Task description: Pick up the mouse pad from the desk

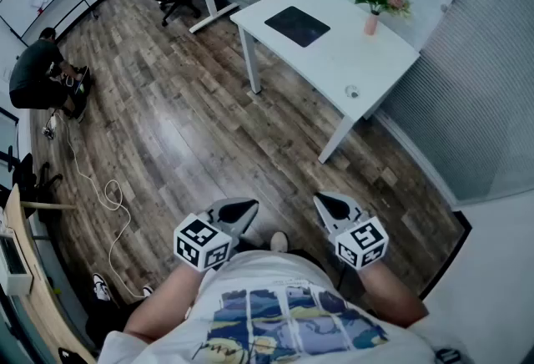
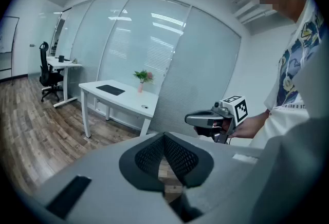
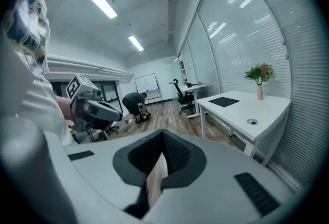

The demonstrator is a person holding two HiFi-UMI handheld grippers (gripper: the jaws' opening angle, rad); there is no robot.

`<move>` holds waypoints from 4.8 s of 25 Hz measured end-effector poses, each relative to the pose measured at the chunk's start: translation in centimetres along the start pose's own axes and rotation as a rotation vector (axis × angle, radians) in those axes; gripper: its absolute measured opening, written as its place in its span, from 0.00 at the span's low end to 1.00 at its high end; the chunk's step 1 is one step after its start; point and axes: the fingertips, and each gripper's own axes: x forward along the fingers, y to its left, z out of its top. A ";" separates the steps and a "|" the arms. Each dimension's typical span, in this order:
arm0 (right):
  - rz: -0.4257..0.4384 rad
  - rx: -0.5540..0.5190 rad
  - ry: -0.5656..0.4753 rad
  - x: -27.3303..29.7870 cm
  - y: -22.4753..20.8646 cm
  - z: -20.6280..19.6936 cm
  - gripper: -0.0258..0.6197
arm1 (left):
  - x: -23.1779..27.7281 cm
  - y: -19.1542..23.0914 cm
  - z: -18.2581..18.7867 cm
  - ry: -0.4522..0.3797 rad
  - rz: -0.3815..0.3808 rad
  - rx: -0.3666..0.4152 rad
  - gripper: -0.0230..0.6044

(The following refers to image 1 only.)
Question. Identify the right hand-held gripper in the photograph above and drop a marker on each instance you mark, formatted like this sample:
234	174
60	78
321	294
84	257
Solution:
361	243

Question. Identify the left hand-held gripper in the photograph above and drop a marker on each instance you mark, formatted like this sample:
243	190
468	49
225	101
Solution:
200	245

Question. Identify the black mouse pad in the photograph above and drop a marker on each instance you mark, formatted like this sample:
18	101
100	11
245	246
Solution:
297	26

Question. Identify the person's right forearm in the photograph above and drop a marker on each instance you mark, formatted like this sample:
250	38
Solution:
390	295

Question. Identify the person's left forearm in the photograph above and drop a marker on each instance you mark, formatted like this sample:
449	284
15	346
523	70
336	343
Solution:
167	304

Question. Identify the person's light shoe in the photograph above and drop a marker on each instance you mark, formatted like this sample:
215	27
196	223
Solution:
279	241

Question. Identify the person's black trousers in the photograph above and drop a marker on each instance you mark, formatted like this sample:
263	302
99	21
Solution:
306	258

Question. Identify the person's white printed shirt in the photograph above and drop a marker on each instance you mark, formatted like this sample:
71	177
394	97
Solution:
271	312

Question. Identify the black and white sneaker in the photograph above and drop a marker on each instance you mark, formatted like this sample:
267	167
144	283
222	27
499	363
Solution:
147	290
101	286

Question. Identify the white desk with angled legs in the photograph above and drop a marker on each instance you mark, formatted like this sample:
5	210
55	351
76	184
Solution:
334	57

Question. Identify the pink vase with flowers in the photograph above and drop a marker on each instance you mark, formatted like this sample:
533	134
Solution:
371	22

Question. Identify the black bag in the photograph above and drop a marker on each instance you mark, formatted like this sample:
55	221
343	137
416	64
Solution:
81	89

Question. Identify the white power strip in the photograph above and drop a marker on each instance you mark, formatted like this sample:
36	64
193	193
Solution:
49	126

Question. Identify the wooden desk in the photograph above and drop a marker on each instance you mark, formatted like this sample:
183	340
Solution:
41	304

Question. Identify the black office chair with armrests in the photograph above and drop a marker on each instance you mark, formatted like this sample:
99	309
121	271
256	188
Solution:
25	176

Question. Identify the white microwave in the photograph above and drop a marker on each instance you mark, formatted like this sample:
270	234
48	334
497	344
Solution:
14	266

